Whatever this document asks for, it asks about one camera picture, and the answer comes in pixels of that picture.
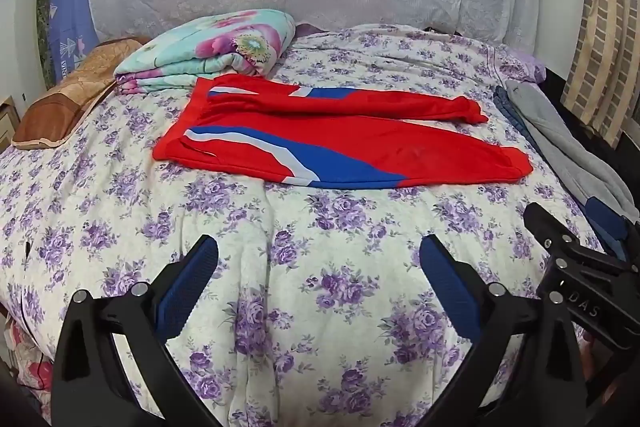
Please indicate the grey pants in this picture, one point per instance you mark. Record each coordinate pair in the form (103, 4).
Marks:
(565, 142)

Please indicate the brown pillow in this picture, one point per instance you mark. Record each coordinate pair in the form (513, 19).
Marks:
(65, 97)

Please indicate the small wooden cabinet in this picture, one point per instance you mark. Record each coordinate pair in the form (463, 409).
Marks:
(6, 122)

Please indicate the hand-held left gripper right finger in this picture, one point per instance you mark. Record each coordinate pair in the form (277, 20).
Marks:
(447, 292)

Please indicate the beige brick-patterned cloth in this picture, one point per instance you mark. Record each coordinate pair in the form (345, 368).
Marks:
(600, 32)

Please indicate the blue patterned cloth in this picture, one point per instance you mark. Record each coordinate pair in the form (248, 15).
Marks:
(70, 7)

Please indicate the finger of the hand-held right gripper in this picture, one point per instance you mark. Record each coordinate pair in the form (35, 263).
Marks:
(610, 227)
(550, 227)

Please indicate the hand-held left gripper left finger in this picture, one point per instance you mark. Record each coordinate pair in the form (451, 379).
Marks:
(187, 292)

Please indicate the red floral cloth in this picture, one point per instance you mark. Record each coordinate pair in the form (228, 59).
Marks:
(30, 367)

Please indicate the folded teal floral blanket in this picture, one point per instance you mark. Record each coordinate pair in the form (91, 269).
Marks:
(220, 42)

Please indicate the dark green patterned panel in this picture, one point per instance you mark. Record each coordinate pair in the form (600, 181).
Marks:
(44, 32)

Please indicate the dark blue garment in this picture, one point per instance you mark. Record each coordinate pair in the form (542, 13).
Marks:
(505, 107)

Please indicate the red pants with blue stripes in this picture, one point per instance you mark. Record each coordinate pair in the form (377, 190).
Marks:
(350, 132)

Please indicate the purple floral bedsheet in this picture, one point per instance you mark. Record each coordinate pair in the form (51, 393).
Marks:
(150, 187)

